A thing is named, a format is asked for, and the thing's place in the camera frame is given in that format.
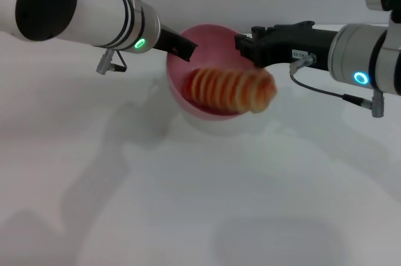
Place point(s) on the orange striped bread roll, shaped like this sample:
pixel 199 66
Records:
pixel 232 89

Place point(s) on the silver right camera bracket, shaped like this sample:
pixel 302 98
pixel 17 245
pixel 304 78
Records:
pixel 395 25

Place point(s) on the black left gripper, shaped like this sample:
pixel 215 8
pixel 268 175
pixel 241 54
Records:
pixel 166 40

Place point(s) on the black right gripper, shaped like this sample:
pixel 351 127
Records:
pixel 300 42

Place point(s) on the pink plastic bowl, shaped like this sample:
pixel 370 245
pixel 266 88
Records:
pixel 213 47

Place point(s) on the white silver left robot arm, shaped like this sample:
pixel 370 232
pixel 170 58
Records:
pixel 94 12

